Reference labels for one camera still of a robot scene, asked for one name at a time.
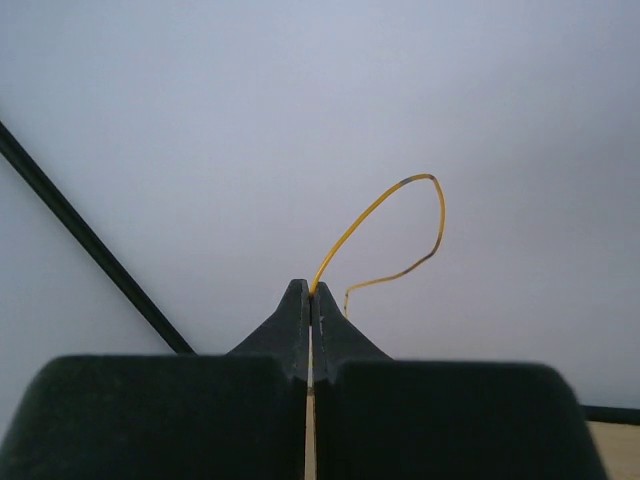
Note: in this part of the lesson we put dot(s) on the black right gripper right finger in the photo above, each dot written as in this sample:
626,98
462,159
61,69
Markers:
381,418

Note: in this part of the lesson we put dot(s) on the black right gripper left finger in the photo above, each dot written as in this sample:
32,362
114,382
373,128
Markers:
240,415

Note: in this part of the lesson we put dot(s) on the black enclosure frame post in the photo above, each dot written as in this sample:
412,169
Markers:
26,167

